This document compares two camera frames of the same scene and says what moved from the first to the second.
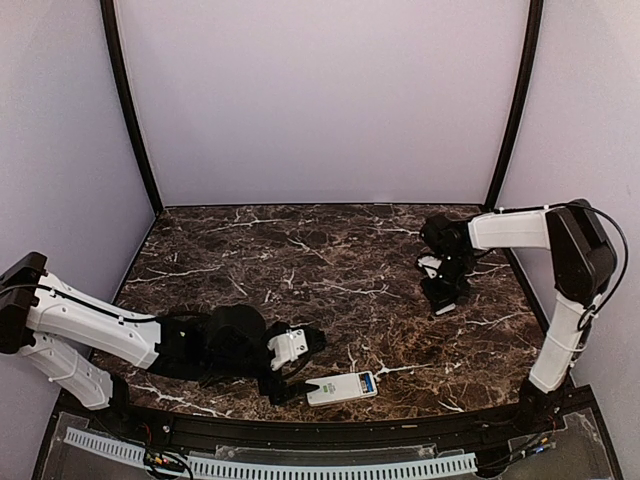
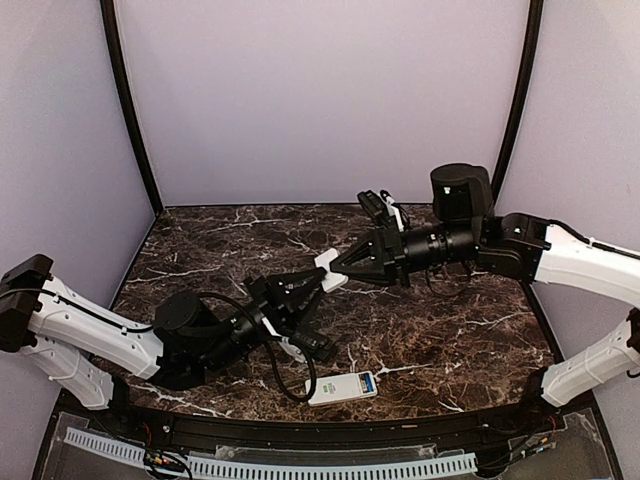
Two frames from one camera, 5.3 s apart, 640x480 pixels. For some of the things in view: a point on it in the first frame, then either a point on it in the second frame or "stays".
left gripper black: [278, 392] to [269, 302]
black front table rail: [197, 428] stays
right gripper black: [439, 299] to [389, 246]
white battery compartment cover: [448, 308] to [333, 280]
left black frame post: [107, 7] stays
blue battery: [368, 383] stays
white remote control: [342, 388] stays
